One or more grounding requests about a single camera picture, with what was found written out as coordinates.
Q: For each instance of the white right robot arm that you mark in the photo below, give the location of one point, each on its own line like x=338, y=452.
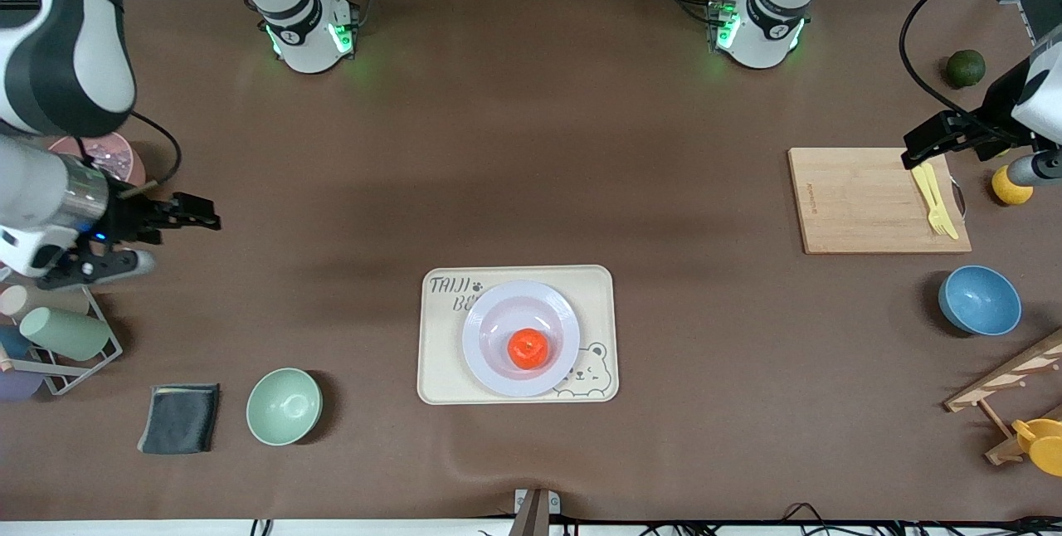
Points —
x=99, y=38

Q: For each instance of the wooden cutting board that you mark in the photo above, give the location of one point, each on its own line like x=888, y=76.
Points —
x=854, y=204

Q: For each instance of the yellow lemon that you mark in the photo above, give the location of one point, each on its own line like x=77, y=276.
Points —
x=1010, y=190

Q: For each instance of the clear ice cubes pile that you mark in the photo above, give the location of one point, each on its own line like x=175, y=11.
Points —
x=112, y=156

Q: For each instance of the mint green bowl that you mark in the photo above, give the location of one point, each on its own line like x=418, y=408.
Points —
x=284, y=407

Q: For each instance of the yellow mug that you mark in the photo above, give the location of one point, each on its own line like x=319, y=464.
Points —
x=1044, y=446

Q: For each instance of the metal table edge bracket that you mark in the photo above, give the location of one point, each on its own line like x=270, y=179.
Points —
x=535, y=511

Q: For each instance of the cream bear print tray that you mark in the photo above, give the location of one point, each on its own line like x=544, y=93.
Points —
x=436, y=353

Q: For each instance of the beige plastic cup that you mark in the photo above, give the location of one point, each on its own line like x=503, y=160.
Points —
x=41, y=304

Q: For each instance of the green plastic cup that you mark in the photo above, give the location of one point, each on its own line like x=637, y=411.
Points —
x=66, y=333

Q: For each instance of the yellow plastic fork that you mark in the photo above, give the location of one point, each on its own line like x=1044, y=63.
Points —
x=931, y=181
x=919, y=181

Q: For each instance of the orange mandarin fruit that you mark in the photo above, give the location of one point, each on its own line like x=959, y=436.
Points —
x=528, y=349

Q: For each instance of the wooden drying rack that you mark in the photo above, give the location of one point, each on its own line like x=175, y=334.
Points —
x=1008, y=374

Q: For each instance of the dark blue plastic cup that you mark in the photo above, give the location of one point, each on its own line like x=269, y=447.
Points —
x=12, y=343

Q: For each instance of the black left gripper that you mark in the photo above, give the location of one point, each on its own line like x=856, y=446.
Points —
x=992, y=110

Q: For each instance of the pink bowl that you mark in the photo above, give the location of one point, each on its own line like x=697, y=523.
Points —
x=137, y=167

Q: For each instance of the white round plate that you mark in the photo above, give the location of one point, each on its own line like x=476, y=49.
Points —
x=498, y=370

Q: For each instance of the dark grey folded cloth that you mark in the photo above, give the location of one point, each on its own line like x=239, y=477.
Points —
x=178, y=420

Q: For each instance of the dark green avocado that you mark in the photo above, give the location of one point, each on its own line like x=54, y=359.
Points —
x=966, y=69

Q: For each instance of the blue bowl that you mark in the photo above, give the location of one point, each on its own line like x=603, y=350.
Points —
x=979, y=304

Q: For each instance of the purple plastic cup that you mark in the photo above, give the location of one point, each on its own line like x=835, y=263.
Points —
x=18, y=385

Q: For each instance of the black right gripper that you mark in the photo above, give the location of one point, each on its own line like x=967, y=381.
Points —
x=127, y=216

